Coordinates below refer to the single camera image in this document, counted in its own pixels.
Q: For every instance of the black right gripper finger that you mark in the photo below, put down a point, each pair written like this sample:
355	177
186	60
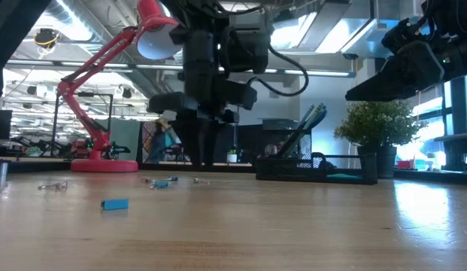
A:
406	75

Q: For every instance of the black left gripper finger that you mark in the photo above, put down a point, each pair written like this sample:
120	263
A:
191	139
212	139

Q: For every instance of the white binder clip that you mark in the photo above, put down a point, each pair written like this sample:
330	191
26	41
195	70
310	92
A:
200	181

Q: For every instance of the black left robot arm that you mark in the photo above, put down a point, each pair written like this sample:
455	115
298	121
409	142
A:
203	56

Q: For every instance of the black mesh desk organizer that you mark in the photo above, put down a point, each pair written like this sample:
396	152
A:
289	173

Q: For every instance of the small white potted plant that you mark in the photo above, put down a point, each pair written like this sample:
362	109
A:
231	157

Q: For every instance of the black partition panel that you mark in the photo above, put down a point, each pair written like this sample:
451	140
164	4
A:
248	143

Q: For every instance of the colourful patchwork panel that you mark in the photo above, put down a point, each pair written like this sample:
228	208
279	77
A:
146	139

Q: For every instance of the black metal column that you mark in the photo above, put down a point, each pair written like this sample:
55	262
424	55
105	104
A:
460	113

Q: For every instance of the green potted plant black pot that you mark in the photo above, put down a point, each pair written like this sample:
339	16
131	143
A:
376	124

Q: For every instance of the red box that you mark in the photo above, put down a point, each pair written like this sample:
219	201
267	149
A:
403	164

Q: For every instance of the red desk lamp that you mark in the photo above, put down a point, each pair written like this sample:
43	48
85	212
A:
101	165

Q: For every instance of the silver binder clip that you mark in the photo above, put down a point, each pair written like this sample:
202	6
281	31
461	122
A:
52	185

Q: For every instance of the black monitor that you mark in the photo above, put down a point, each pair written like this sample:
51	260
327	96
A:
2	124

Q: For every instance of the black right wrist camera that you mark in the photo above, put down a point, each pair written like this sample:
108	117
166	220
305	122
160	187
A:
402	34

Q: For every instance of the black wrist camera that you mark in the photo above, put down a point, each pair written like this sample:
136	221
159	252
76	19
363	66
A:
237	94
402	34

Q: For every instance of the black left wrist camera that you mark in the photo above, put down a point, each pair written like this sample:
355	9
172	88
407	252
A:
237	94

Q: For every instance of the black aluminium table frame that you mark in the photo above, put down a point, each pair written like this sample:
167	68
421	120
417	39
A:
37	166

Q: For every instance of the black ceiling camera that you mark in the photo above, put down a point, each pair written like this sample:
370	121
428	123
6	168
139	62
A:
46	37

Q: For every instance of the silver metal post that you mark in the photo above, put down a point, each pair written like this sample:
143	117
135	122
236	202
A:
3	173

